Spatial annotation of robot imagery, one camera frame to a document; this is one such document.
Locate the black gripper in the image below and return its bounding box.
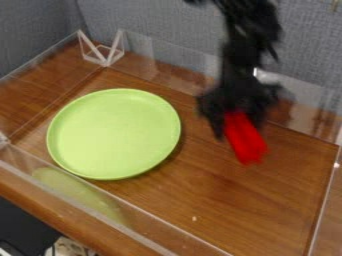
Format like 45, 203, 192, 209
197, 80, 284, 140

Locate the red block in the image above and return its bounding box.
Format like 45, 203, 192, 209
224, 112, 268, 165

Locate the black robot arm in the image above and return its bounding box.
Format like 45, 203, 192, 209
184, 0, 282, 139

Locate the green round plate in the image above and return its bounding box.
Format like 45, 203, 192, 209
46, 88, 182, 180

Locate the black box under table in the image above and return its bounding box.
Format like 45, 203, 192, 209
0, 197, 62, 256

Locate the clear acrylic enclosure wall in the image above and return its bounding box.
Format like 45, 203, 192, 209
0, 32, 342, 256

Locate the clear acrylic corner bracket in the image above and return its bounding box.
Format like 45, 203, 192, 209
78, 30, 126, 67

